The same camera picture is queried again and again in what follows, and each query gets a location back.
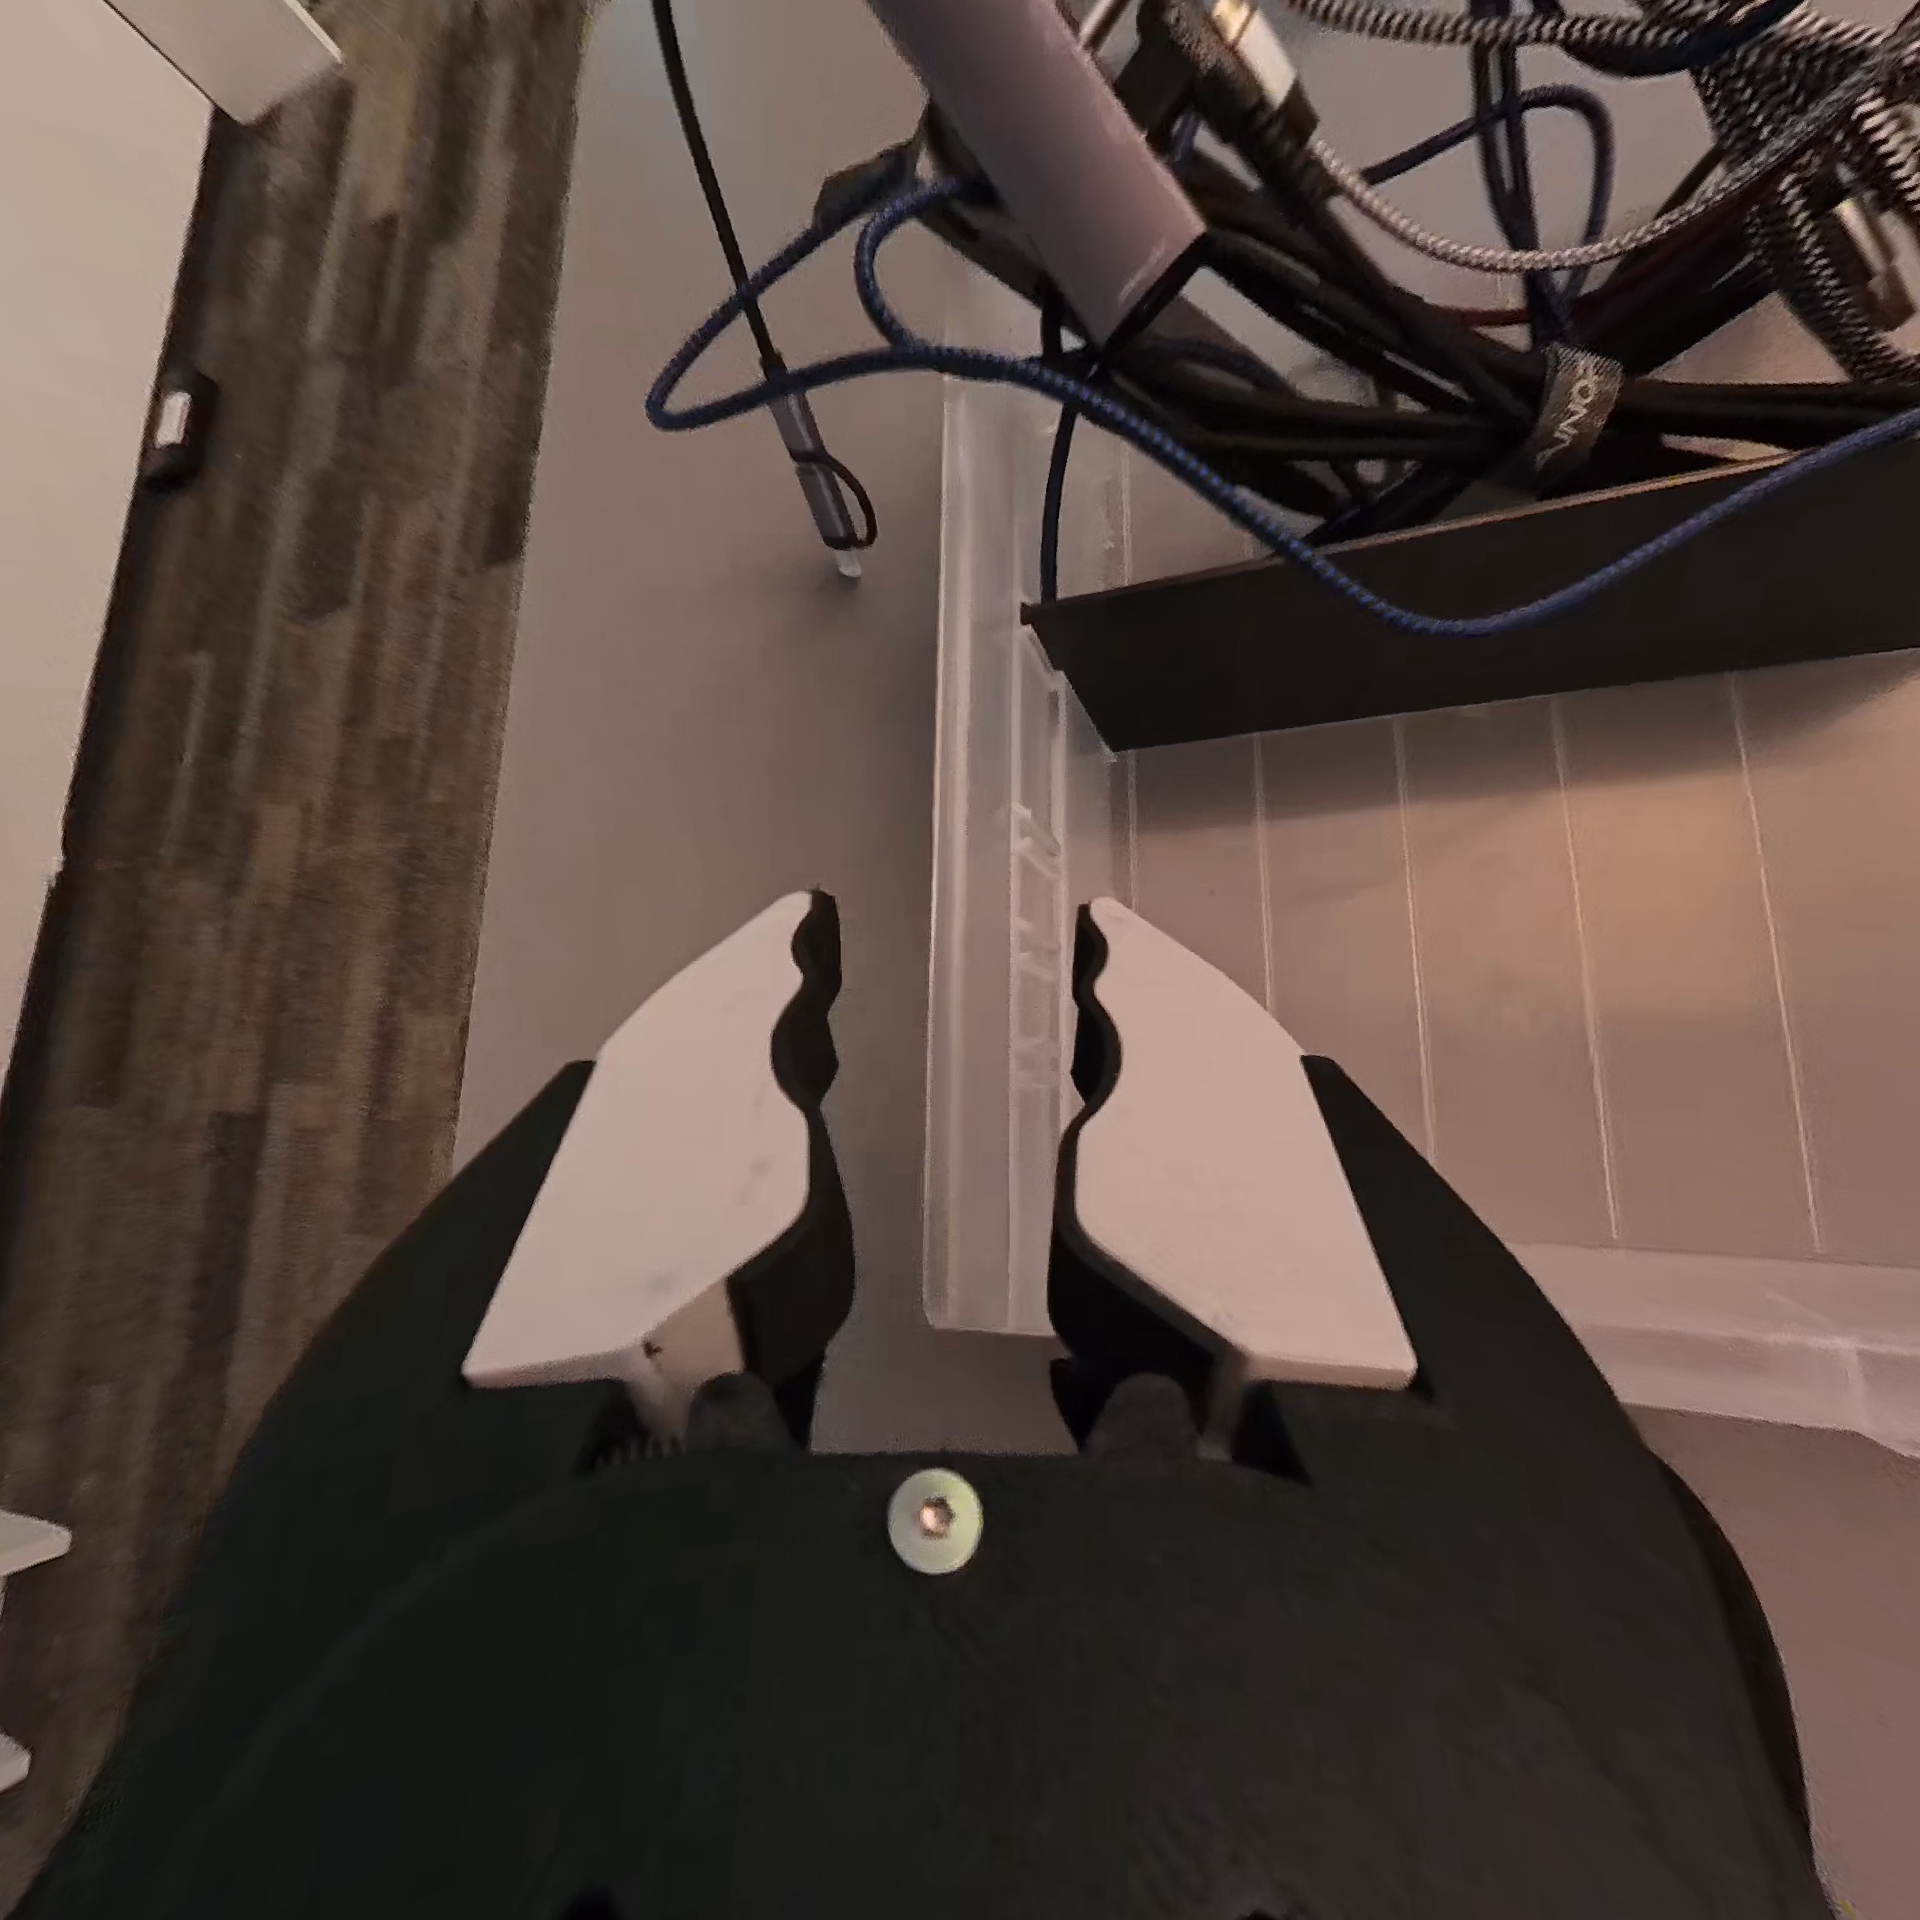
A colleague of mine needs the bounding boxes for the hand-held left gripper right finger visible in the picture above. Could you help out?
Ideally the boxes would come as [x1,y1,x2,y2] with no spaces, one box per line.
[1046,896,1419,1448]

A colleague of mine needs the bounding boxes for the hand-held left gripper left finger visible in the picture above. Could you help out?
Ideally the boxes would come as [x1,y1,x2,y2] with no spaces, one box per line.
[462,888,860,1425]

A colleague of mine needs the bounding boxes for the clear plastic bin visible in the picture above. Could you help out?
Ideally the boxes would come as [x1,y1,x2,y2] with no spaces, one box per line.
[922,286,1920,1455]

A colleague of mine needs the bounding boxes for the blue braided cable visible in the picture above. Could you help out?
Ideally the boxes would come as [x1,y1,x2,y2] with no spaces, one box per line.
[644,76,1920,639]

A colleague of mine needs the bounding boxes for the grey usb hub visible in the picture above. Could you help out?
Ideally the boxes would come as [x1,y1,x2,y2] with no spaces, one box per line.
[646,0,1214,589]

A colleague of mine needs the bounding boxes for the black white braided usb-c cable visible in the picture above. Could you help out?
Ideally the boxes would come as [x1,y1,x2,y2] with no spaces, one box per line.
[1170,0,1920,384]

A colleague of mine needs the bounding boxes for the dark bin divider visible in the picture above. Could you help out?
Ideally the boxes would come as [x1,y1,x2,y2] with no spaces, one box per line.
[1019,433,1920,752]

